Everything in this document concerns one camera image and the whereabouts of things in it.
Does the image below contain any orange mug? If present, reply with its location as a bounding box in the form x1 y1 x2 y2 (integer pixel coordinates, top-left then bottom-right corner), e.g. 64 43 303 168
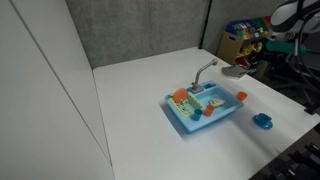
237 91 247 101

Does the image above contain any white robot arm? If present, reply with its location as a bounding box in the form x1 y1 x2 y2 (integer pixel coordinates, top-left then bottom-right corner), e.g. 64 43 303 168
267 0 320 41

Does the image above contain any blue mug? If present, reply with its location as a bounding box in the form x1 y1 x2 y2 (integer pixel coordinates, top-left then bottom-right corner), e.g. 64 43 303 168
257 113 271 124

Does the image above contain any orange toy plate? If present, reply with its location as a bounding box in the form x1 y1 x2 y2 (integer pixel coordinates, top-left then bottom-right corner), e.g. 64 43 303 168
173 88 188 103

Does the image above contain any yellow green dish rack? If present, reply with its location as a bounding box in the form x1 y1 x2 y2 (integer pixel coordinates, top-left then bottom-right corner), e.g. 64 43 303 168
169 93 204 117

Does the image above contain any grey toy faucet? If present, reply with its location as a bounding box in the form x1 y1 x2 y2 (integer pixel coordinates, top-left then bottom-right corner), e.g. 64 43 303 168
191 59 218 94

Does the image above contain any blue toy sink basin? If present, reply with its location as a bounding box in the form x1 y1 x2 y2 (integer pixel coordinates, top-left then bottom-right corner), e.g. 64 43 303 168
165 81 244 133

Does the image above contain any small blue cup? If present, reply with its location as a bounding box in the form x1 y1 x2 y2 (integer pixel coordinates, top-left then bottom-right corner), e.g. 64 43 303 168
191 109 203 121

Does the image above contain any small orange cup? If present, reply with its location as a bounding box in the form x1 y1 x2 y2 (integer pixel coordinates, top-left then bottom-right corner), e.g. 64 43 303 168
204 105 215 117

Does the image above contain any toy sponge in sink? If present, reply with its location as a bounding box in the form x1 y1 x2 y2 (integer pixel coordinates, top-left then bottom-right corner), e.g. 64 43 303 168
209 98 225 107

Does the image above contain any grey metal mounting plate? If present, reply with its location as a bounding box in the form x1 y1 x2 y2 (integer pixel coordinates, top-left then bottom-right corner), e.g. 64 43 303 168
221 65 248 79

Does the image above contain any colourful toy shelf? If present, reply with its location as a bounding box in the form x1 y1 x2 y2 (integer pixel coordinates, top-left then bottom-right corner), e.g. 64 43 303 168
216 16 270 70

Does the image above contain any blue saucer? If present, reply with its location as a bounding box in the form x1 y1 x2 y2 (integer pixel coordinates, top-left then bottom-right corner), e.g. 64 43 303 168
253 115 273 130

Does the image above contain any black equipment at table edge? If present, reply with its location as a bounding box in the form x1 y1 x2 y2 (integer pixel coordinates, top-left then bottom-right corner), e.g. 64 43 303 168
249 125 320 180

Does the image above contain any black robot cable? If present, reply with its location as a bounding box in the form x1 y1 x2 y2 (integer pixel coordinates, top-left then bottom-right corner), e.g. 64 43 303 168
285 0 320 94

